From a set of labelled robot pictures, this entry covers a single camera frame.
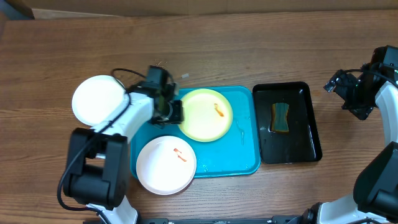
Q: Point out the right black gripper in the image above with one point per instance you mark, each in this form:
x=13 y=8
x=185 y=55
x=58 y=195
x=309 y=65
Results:
x=347 y=94

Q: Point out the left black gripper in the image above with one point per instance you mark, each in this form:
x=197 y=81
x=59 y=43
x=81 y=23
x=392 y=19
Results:
x=178 y=118

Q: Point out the yellow plate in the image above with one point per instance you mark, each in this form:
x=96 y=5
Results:
x=207 y=115

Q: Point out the green yellow sponge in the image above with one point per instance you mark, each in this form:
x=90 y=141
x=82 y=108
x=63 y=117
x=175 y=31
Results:
x=279 y=118

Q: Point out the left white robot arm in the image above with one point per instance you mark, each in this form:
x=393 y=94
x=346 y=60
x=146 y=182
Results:
x=96 y=173

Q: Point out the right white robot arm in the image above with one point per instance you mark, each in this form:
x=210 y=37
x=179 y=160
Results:
x=374 y=198

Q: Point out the black water tray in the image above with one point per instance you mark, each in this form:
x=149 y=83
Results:
x=302 y=142

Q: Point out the teal plastic tray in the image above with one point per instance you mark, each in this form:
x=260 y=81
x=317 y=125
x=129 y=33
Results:
x=236 y=153

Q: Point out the small paper scrap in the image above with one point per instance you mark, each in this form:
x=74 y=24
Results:
x=185 y=75

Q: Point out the white plate with stain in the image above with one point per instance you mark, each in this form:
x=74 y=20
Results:
x=166 y=165

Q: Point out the brown cardboard panel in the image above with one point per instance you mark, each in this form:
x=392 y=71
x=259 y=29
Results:
x=196 y=7

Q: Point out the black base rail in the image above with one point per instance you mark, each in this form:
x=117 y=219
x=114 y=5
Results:
x=278 y=219

